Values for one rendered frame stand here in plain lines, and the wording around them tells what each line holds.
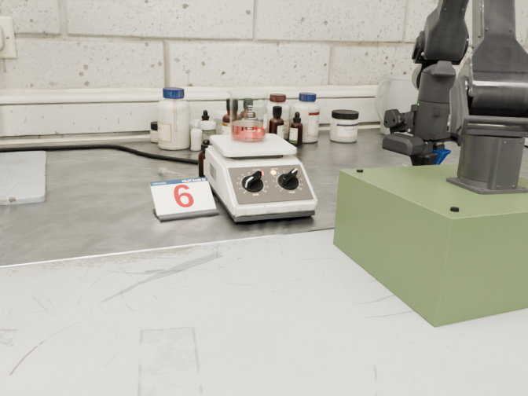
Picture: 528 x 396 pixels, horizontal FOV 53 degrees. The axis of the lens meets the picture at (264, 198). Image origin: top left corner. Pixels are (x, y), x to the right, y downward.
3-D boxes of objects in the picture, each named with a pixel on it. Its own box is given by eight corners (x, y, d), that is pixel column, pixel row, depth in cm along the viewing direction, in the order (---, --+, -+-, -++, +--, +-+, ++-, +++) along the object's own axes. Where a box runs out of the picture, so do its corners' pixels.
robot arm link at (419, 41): (470, 32, 85) (453, 31, 97) (419, 31, 86) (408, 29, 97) (460, 103, 89) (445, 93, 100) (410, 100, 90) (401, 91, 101)
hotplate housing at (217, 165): (317, 218, 79) (321, 166, 76) (232, 225, 75) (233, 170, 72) (271, 176, 99) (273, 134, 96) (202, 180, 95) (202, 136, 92)
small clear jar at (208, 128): (218, 147, 120) (218, 124, 118) (197, 148, 118) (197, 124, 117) (214, 142, 124) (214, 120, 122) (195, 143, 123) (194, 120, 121)
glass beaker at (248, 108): (258, 137, 91) (260, 88, 89) (273, 146, 86) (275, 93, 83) (220, 140, 89) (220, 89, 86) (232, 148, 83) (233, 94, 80)
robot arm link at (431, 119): (478, 100, 95) (449, 95, 99) (416, 107, 83) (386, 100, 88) (470, 145, 97) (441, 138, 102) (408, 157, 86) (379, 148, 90)
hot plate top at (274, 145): (298, 154, 83) (298, 148, 83) (225, 157, 80) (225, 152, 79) (274, 137, 94) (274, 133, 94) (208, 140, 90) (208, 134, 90)
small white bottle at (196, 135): (199, 152, 115) (199, 121, 113) (188, 150, 116) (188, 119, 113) (204, 149, 117) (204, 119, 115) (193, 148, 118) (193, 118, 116)
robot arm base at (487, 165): (529, 192, 58) (539, 138, 57) (480, 195, 57) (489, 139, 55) (487, 178, 65) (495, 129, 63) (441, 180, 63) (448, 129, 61)
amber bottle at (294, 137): (298, 142, 127) (299, 110, 124) (304, 145, 124) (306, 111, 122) (287, 143, 126) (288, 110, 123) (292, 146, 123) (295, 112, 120)
